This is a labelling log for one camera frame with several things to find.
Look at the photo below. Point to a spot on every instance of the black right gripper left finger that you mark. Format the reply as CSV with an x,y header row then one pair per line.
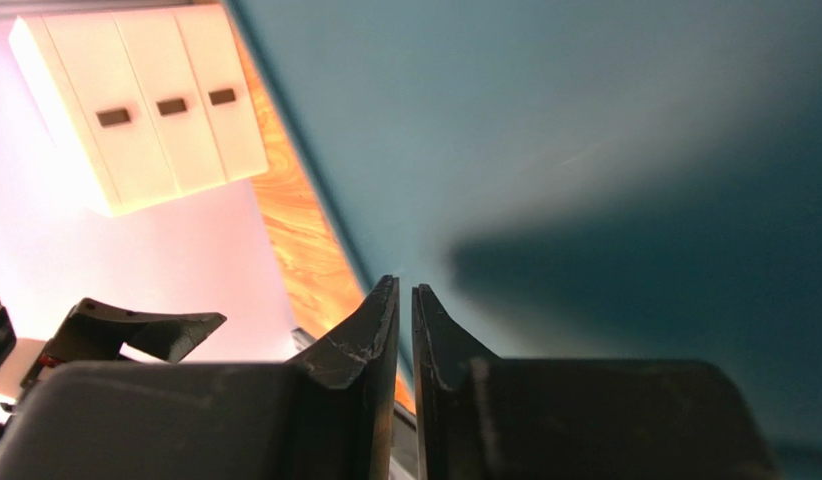
x,y
344,401

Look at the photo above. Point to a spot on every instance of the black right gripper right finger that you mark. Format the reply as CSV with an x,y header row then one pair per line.
x,y
448,432

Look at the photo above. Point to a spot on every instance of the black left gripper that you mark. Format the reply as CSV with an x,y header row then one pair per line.
x,y
95,331

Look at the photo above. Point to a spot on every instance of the teal drawer organizer box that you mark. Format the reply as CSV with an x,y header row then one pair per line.
x,y
634,179

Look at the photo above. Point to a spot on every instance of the white three-drawer cabinet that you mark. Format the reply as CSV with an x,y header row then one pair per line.
x,y
145,106

